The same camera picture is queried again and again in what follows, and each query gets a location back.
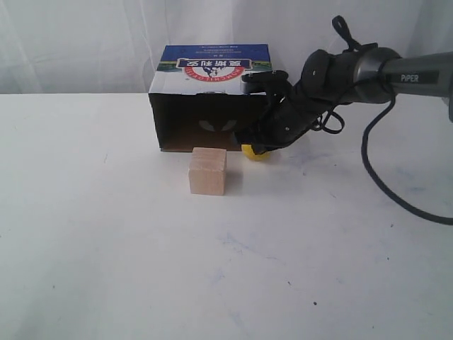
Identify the blue white cardboard box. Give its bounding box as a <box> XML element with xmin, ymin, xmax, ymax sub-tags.
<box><xmin>149</xmin><ymin>44</ymin><xmax>273</xmax><ymax>152</ymax></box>

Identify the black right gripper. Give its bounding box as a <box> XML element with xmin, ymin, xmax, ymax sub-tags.
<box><xmin>232</xmin><ymin>88</ymin><xmax>326</xmax><ymax>154</ymax></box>

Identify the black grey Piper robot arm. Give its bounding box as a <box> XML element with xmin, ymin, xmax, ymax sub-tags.
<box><xmin>234</xmin><ymin>44</ymin><xmax>452</xmax><ymax>154</ymax></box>

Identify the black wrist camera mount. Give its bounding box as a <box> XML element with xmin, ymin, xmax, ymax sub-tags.
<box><xmin>241</xmin><ymin>70</ymin><xmax>291</xmax><ymax>102</ymax></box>

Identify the yellow tennis ball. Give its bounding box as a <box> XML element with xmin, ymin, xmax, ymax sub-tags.
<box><xmin>241</xmin><ymin>144</ymin><xmax>272</xmax><ymax>162</ymax></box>

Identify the light wooden cube block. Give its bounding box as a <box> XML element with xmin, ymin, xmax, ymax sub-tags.
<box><xmin>188</xmin><ymin>147</ymin><xmax>227</xmax><ymax>196</ymax></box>

